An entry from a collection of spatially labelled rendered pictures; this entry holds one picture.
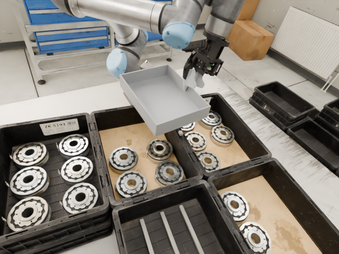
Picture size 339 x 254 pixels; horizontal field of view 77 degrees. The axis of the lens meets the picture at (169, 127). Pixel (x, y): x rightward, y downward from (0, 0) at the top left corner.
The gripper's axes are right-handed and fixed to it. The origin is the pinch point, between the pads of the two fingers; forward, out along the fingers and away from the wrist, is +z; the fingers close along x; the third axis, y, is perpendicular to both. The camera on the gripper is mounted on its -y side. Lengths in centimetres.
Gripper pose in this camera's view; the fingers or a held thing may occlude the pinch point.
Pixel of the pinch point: (186, 86)
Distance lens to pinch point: 78.0
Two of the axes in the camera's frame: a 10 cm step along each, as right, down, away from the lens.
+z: -3.3, 7.5, 5.8
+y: 5.6, 6.4, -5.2
